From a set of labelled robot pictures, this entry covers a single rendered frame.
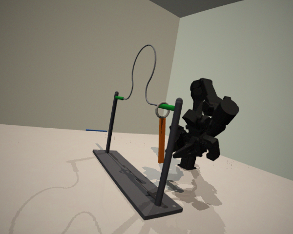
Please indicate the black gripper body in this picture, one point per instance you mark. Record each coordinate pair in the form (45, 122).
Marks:
(207, 140)

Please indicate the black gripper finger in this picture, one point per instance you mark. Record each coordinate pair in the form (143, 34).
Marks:
(192, 149)
(179, 142)

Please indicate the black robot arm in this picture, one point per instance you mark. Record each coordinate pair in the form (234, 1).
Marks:
(221, 111)

